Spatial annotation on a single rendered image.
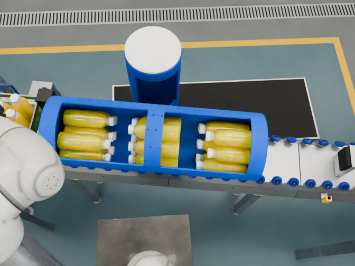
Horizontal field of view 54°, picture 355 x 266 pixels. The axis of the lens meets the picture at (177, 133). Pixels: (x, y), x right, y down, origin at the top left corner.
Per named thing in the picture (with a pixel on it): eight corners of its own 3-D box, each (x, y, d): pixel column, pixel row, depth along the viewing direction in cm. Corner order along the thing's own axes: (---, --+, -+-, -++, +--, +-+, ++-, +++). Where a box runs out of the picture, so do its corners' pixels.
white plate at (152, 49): (113, 43, 169) (113, 45, 170) (146, 83, 161) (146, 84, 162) (158, 17, 176) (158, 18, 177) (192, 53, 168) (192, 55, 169)
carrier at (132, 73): (129, 119, 251) (152, 148, 243) (112, 45, 170) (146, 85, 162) (160, 98, 258) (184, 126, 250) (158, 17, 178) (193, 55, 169)
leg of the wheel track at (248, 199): (240, 215, 242) (263, 196, 184) (231, 215, 242) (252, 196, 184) (240, 207, 244) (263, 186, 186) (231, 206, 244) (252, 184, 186)
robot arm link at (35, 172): (21, 113, 79) (-32, 152, 74) (58, 145, 68) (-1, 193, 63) (51, 149, 88) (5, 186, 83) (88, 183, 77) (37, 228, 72)
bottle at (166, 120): (181, 118, 142) (136, 114, 142) (179, 135, 142) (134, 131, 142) (180, 119, 149) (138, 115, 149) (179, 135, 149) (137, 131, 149)
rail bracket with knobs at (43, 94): (55, 115, 168) (49, 105, 159) (40, 114, 168) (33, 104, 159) (59, 97, 172) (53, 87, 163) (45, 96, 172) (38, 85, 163)
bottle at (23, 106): (34, 125, 165) (19, 108, 148) (20, 121, 166) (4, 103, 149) (41, 113, 168) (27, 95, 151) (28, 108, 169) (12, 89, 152)
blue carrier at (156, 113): (251, 189, 152) (270, 167, 126) (53, 172, 151) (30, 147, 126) (250, 131, 164) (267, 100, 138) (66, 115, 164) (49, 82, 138)
